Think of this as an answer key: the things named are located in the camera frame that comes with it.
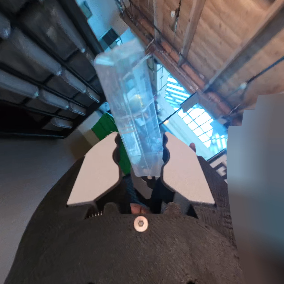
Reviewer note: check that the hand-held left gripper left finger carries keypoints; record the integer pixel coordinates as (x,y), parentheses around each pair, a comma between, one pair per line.
(98,175)

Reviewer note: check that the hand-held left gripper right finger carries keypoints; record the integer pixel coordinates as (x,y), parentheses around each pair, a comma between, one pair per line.
(186,175)

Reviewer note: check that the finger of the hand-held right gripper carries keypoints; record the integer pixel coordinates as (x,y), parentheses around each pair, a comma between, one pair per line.
(144,186)

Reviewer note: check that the clear plastic drawer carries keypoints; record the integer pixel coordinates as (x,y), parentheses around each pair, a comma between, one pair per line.
(131,110)

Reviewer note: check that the black drawer cabinet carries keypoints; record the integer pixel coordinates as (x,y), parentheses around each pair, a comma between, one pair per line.
(44,66)

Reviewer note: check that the person's right hand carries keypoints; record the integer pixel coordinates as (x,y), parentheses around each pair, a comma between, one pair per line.
(193,146)

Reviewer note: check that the green turf mat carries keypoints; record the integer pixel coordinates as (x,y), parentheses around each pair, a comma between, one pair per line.
(108,130)

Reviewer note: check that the hanging dark panel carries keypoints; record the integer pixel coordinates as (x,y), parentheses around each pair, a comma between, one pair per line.
(190,102)

